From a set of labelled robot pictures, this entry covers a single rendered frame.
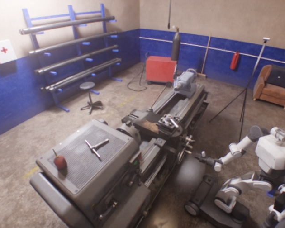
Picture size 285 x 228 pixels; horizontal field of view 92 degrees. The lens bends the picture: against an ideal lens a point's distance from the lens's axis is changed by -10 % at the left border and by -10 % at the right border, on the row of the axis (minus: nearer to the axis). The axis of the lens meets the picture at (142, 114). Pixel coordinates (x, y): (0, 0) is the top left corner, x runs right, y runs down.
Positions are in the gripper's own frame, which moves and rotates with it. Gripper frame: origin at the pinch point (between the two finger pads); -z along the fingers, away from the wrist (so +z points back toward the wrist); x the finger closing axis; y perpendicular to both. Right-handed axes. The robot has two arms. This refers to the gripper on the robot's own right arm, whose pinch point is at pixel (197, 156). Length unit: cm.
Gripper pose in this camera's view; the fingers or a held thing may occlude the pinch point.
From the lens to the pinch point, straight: 182.1
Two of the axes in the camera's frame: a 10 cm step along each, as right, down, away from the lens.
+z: 8.3, 3.3, -4.4
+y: -1.3, 8.9, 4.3
